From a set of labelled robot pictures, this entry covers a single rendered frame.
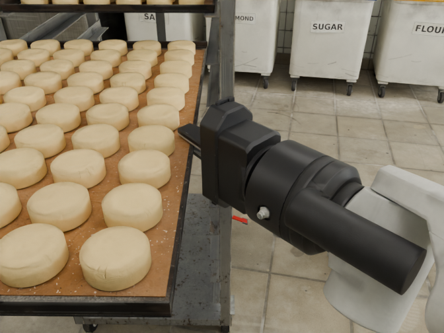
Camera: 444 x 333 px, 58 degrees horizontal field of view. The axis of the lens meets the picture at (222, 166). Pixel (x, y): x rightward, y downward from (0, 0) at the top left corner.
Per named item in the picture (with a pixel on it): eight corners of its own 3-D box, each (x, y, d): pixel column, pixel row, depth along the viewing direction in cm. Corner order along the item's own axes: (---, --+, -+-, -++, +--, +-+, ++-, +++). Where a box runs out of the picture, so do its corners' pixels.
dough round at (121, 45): (104, 49, 76) (102, 38, 74) (130, 49, 75) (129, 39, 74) (96, 57, 71) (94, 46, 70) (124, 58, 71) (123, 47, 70)
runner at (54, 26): (20, 64, 79) (16, 49, 77) (6, 64, 79) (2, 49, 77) (104, 0, 133) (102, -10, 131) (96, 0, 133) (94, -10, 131)
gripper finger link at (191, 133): (193, 127, 49) (230, 145, 45) (173, 135, 47) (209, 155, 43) (193, 115, 48) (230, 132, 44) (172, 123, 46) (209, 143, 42)
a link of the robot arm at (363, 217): (345, 158, 40) (468, 211, 33) (303, 254, 42) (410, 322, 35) (290, 143, 31) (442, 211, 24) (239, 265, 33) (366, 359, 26)
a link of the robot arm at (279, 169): (246, 182, 50) (327, 227, 43) (187, 217, 45) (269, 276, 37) (249, 86, 43) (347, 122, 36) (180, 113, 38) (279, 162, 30)
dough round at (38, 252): (14, 302, 27) (6, 282, 26) (-12, 263, 30) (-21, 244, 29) (81, 263, 30) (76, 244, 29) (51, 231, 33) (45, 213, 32)
